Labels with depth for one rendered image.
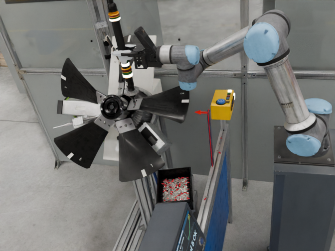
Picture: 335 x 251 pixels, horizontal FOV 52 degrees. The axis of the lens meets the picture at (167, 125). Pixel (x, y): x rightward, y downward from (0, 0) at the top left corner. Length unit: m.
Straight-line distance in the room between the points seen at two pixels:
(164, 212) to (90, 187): 2.02
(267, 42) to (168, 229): 0.65
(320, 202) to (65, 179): 2.22
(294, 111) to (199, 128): 1.30
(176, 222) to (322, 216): 0.89
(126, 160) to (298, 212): 0.82
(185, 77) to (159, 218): 0.62
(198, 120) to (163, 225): 1.53
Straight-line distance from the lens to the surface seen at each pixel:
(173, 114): 1.53
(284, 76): 1.25
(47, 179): 3.32
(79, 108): 1.90
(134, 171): 1.60
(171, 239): 1.00
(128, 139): 1.63
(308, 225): 1.80
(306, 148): 1.37
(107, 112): 1.63
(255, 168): 2.70
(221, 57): 1.46
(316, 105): 1.48
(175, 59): 1.40
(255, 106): 2.35
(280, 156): 1.57
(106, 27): 2.07
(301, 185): 1.60
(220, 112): 1.80
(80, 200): 2.99
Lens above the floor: 2.06
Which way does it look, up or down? 36 degrees down
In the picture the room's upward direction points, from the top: 10 degrees counter-clockwise
